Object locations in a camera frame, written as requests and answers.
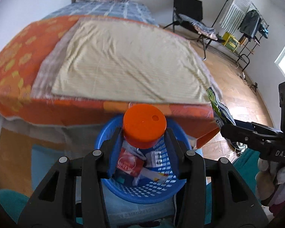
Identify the white colourful snack wrapper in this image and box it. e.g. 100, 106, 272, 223
132, 148, 168, 186

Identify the blue white snack packet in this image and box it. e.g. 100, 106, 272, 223
206, 87, 236, 128

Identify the orange plastic cap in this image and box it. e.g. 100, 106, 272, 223
122, 104, 167, 149

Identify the white gloved right hand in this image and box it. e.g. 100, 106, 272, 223
255, 158, 285, 207

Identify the blue plastic basket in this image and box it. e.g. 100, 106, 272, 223
94, 113, 193, 205

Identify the yellow plastic crate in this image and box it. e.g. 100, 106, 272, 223
221, 32, 239, 52

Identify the striped yellow towel blanket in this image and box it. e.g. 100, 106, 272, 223
31, 17, 221, 105

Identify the dark green hanging garment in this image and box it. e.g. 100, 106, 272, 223
239, 9, 261, 40

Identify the striped cloth on chair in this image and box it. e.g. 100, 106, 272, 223
175, 14, 218, 41

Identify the metal clothes rack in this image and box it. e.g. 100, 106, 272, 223
213, 0, 269, 70

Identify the hanging striped towel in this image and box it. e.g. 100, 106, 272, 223
219, 0, 252, 35

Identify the black folding chair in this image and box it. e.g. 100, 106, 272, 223
163, 0, 219, 61

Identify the blue checked mattress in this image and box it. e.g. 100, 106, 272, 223
44, 1, 159, 27

